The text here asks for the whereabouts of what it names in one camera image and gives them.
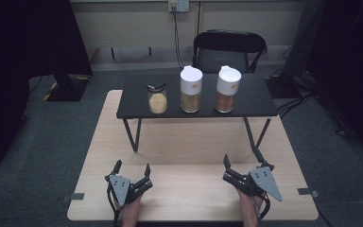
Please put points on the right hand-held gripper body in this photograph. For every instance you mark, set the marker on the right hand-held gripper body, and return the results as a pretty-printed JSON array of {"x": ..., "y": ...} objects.
[{"x": 264, "y": 181}]

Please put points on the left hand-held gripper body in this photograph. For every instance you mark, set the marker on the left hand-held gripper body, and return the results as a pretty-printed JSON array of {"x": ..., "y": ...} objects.
[{"x": 119, "y": 187}]

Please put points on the black shelf riser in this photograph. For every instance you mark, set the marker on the black shelf riser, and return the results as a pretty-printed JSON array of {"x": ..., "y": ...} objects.
[{"x": 132, "y": 94}]

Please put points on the black-lidded glass jar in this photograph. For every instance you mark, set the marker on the black-lidded glass jar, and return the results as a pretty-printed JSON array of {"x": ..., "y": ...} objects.
[{"x": 157, "y": 97}]

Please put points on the white-lidded jar brown spice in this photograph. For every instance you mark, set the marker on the white-lidded jar brown spice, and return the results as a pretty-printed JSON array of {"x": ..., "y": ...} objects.
[{"x": 228, "y": 82}]

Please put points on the white-lidded jar yellow spice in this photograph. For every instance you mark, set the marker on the white-lidded jar yellow spice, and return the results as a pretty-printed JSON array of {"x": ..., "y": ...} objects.
[{"x": 191, "y": 82}]

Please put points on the person's left hand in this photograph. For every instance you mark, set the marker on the person's left hand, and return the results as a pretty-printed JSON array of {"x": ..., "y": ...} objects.
[{"x": 131, "y": 211}]

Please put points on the person's right hand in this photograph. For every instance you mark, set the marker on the person's right hand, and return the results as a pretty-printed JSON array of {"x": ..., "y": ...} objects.
[{"x": 249, "y": 208}]

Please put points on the grey tape strip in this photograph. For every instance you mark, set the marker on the grey tape strip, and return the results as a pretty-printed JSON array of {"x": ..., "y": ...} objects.
[
  {"x": 74, "y": 197},
  {"x": 305, "y": 191}
]

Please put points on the black floor equipment box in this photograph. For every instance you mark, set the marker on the black floor equipment box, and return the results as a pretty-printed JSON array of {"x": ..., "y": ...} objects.
[{"x": 282, "y": 86}]

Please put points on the black stand base yellow tape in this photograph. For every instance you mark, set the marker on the black stand base yellow tape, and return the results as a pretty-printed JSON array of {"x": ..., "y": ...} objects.
[{"x": 67, "y": 88}]

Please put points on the black folding chair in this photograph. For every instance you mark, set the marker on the black folding chair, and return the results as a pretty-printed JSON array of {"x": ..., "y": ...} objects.
[{"x": 228, "y": 47}]

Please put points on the black curtain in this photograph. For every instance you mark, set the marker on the black curtain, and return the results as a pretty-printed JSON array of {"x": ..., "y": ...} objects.
[
  {"x": 19, "y": 63},
  {"x": 353, "y": 63}
]

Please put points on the white wall socket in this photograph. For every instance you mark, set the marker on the white wall socket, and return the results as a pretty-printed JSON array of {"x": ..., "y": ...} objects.
[{"x": 179, "y": 5}]

